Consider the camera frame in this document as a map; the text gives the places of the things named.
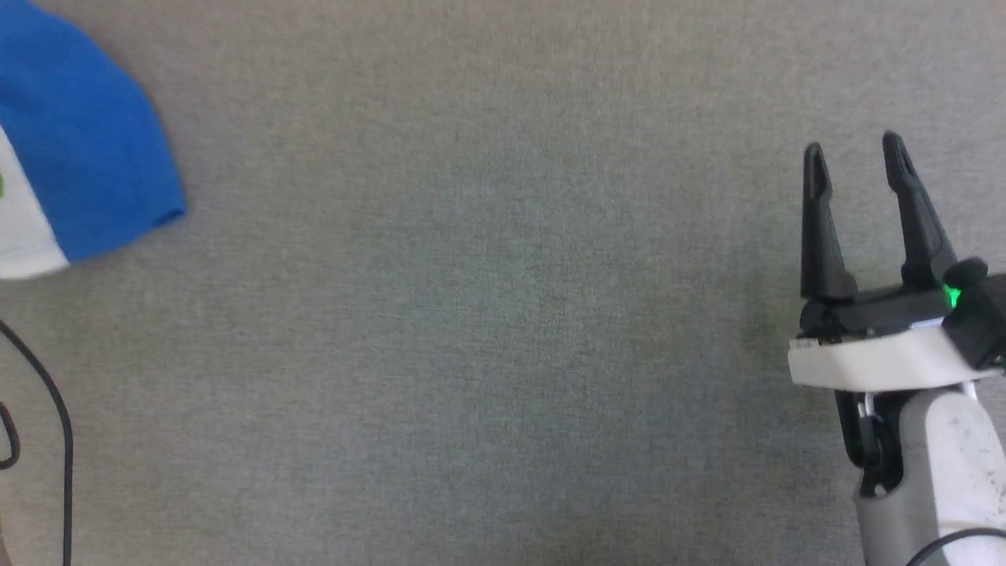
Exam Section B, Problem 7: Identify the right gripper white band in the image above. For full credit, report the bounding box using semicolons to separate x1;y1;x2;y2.
788;130;1006;392

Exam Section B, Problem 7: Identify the blue and white garment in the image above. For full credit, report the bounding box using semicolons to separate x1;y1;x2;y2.
0;0;187;281

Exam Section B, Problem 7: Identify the grey fabric sofa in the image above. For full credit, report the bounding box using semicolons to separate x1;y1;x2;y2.
0;0;1006;566

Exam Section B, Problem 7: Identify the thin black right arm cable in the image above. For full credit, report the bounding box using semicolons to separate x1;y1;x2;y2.
904;528;1006;566

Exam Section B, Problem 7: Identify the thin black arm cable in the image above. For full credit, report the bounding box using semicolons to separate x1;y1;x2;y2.
0;320;75;566
904;528;1006;566

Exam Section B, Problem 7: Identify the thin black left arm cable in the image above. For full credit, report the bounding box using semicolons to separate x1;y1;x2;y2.
0;320;75;566

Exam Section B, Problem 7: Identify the thin black cable loop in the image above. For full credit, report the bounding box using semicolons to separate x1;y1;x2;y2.
0;401;21;471

